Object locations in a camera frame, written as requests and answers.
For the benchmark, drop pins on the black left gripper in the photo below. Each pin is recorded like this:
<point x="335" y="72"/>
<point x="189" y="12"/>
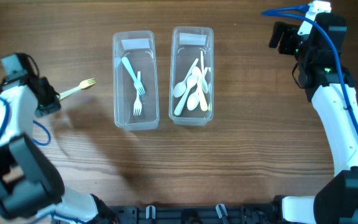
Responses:
<point x="55" y="106"/>

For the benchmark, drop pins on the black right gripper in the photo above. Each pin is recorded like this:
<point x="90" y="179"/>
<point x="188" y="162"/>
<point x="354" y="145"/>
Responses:
<point x="290" y="33"/>

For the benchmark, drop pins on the yellow plastic fork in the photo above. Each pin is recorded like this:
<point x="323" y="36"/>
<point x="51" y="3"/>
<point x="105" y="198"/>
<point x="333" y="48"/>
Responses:
<point x="85" y="84"/>

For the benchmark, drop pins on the yellow plastic spoon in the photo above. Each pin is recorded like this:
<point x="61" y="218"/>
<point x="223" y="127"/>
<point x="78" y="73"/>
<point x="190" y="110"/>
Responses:
<point x="198" y="97"/>

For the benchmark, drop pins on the thin white spoon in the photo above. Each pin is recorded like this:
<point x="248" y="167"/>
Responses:
<point x="180" y="87"/>
<point x="204" y="84"/>
<point x="189" y="100"/>

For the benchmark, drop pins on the thick white plastic spoon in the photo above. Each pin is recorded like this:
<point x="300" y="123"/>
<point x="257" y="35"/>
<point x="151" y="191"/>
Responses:
<point x="190" y="83"/>

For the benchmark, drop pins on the thick white plastic fork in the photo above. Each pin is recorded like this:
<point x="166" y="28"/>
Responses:
<point x="137" y="84"/>

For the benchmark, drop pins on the clear white plastic fork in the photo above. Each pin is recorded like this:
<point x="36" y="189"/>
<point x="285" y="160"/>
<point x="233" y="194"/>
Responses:
<point x="137" y="103"/>

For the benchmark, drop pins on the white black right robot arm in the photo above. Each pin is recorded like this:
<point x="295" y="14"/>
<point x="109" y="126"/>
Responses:
<point x="329" y="87"/>

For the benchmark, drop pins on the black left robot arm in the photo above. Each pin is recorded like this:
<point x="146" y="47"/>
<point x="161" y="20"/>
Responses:
<point x="30" y="185"/>

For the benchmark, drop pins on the right clear plastic container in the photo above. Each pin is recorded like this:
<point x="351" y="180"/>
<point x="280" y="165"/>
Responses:
<point x="187" y="43"/>

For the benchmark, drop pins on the clear plastic container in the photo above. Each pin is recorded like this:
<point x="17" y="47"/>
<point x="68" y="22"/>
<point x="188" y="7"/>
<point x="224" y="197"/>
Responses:
<point x="187" y="43"/>
<point x="139" y="47"/>

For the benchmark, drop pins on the left clear plastic container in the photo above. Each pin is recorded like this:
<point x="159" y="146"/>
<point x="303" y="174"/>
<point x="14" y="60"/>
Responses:
<point x="139" y="47"/>

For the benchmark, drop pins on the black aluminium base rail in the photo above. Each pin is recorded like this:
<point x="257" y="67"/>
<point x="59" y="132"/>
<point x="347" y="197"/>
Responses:
<point x="243" y="214"/>

